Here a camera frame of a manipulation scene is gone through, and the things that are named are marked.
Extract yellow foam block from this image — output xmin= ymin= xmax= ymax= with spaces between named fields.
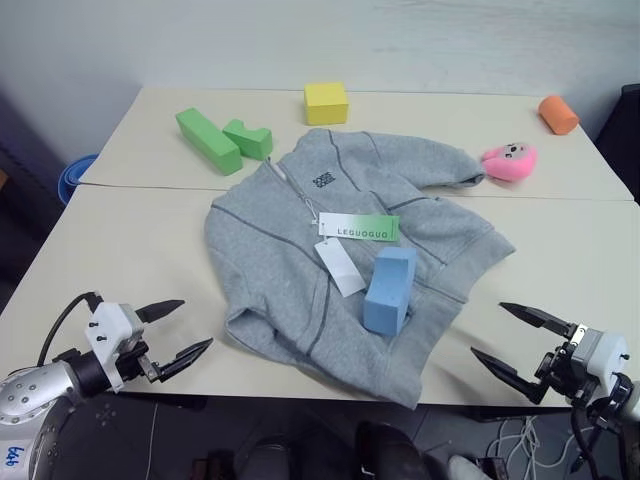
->
xmin=303 ymin=82 xmax=350 ymax=127

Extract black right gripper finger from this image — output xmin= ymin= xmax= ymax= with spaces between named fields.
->
xmin=469 ymin=347 xmax=549 ymax=406
xmin=498 ymin=301 xmax=577 ymax=342

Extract orange foam cylinder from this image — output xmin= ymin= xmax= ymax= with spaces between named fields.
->
xmin=538 ymin=95 xmax=581 ymax=137

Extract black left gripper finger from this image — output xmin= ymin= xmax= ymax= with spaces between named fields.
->
xmin=135 ymin=299 xmax=186 ymax=324
xmin=155 ymin=337 xmax=215 ymax=384

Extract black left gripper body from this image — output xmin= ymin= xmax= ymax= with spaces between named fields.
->
xmin=118 ymin=322 xmax=161 ymax=385

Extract blue round bucket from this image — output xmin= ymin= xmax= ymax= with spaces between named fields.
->
xmin=58 ymin=153 xmax=100 ymax=204

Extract white and green hang tag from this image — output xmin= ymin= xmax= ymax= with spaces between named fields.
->
xmin=318 ymin=212 xmax=401 ymax=244

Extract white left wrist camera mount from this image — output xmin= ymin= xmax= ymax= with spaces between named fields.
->
xmin=84 ymin=301 xmax=147 ymax=394

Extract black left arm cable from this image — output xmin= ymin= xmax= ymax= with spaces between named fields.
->
xmin=37 ymin=292 xmax=104 ymax=369

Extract blue foam block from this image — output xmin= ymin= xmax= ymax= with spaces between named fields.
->
xmin=363 ymin=246 xmax=418 ymax=337

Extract notched green foam block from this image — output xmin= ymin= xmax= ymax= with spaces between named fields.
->
xmin=222 ymin=118 xmax=274 ymax=162

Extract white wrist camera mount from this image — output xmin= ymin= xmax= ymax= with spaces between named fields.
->
xmin=84 ymin=301 xmax=147 ymax=394
xmin=569 ymin=323 xmax=629 ymax=389

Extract white floor cables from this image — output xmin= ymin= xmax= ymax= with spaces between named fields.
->
xmin=487 ymin=414 xmax=576 ymax=480

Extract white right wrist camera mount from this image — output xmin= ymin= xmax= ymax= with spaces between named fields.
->
xmin=569 ymin=323 xmax=629 ymax=389

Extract pink plush toy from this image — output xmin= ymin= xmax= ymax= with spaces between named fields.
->
xmin=480 ymin=142 xmax=540 ymax=184

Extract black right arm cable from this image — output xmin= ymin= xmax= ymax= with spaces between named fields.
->
xmin=571 ymin=399 xmax=604 ymax=480

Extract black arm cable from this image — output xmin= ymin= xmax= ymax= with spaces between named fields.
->
xmin=37 ymin=292 xmax=104 ymax=369
xmin=571 ymin=399 xmax=604 ymax=480

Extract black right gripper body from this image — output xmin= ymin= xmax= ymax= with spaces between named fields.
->
xmin=534 ymin=339 xmax=601 ymax=399

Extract grey zip hoodie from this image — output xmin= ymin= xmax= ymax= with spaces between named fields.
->
xmin=204 ymin=127 xmax=517 ymax=409

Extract plain white hang tag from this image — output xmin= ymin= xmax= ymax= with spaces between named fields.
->
xmin=313 ymin=238 xmax=368 ymax=298

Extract dark rounded shape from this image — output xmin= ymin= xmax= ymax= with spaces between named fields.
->
xmin=353 ymin=421 xmax=435 ymax=480

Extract long green foam block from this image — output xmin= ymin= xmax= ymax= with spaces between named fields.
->
xmin=174 ymin=107 xmax=245 ymax=177

